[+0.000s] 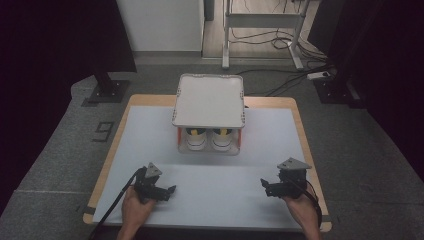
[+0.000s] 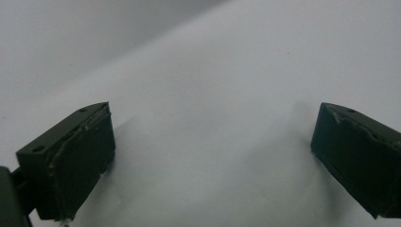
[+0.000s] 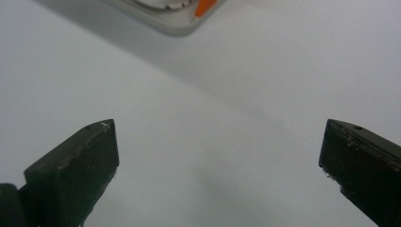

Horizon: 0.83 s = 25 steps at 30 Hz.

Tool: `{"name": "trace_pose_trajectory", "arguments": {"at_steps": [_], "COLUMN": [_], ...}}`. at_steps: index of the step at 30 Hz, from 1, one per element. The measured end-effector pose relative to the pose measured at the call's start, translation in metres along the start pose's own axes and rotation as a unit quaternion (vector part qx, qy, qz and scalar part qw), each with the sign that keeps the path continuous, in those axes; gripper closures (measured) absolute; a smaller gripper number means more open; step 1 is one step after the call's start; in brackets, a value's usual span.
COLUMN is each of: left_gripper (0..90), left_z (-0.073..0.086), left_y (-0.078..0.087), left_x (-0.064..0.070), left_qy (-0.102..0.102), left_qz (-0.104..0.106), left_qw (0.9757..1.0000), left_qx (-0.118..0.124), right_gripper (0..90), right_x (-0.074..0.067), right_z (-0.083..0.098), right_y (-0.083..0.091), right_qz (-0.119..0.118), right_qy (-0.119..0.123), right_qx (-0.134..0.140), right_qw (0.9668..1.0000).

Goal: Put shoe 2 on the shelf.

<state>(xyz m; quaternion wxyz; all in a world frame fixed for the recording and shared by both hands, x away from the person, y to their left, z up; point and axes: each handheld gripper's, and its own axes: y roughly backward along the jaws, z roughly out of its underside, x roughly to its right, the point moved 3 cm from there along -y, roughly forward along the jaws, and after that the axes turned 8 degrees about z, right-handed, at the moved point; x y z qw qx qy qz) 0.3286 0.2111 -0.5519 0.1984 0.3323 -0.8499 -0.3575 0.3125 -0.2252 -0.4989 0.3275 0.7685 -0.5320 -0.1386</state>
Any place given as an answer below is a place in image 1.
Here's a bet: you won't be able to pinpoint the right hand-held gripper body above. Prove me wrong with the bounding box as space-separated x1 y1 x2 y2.
275 157 313 200

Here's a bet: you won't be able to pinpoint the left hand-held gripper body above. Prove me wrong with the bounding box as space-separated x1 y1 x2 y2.
133 161 168 205

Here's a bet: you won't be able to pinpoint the navy and beige sneaker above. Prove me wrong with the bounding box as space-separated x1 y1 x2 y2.
184 127 208 152
210 127 235 153

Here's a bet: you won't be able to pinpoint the white two-tier shoe rack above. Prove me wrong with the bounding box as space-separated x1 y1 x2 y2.
171 73 247 157

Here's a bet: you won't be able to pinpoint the person's right hand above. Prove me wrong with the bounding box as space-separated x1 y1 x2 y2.
282 186 322 228

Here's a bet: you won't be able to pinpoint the person's left hand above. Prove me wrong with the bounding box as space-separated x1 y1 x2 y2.
121 185 158 232

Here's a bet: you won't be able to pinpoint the white table mat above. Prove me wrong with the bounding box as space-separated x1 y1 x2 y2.
93 105 324 232

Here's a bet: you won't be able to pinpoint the black floor socket plate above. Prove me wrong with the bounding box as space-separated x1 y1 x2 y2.
92 121 115 143

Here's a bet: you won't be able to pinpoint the wooden table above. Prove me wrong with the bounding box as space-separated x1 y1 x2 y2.
82 93 333 233

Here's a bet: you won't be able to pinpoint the white power strip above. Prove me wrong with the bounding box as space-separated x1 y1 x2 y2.
306 70 332 81

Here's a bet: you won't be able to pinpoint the dark curtain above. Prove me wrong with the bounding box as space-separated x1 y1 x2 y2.
308 0 424 183
0 0 138 214

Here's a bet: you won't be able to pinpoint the white cabinet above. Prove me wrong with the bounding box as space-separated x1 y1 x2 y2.
115 0 205 53

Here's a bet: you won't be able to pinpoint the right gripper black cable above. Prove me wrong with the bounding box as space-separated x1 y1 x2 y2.
288 174 324 229

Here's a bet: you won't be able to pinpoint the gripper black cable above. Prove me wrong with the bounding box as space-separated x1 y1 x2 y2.
87 166 148 240
288 174 324 229

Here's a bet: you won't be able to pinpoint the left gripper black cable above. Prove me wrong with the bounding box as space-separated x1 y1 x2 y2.
87 166 148 240

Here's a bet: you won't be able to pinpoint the black stand with base plate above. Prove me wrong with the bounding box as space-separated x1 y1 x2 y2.
312 63 367 110
87 64 132 104

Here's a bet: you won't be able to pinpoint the black floor cables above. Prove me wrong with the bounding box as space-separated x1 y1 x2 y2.
229 0 336 98

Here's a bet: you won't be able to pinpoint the white metal desk frame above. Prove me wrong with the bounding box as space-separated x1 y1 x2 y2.
221 0 312 71

